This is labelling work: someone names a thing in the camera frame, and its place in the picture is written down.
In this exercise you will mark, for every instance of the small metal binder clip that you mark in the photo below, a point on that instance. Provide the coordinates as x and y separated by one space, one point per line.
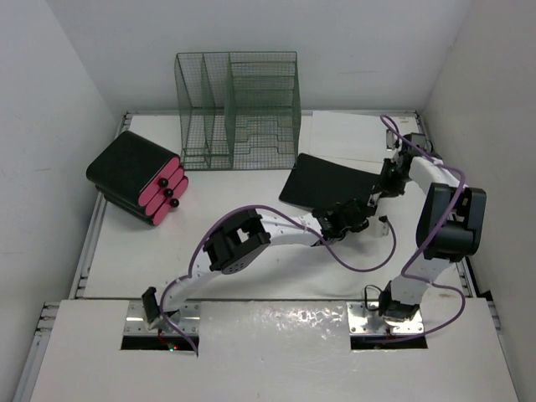
390 139

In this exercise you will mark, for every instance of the white paper sheet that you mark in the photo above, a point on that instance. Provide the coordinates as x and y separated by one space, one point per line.
349 136

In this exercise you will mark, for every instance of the black pink drawer unit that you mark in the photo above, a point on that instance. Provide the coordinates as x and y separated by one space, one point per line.
139 176

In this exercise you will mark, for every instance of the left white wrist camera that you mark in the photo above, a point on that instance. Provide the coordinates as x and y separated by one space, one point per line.
381 228

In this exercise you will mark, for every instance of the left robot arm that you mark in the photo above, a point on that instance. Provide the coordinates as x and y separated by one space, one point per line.
238 238

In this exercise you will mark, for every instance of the aluminium table edge rail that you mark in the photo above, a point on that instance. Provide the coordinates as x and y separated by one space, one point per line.
124 123

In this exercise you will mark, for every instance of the black clipboard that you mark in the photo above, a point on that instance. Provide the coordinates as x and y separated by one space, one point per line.
315 183

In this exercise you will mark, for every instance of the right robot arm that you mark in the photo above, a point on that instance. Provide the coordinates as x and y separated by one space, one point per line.
449 229

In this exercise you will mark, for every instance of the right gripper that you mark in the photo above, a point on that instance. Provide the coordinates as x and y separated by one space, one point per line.
388 190

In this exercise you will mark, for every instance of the white front cover board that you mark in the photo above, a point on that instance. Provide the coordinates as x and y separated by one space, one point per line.
269 351

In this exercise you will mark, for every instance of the green wire mesh organizer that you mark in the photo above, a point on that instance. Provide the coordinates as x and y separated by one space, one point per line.
238 110

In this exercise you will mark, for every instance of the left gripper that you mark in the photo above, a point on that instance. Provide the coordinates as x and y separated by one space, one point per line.
361 226

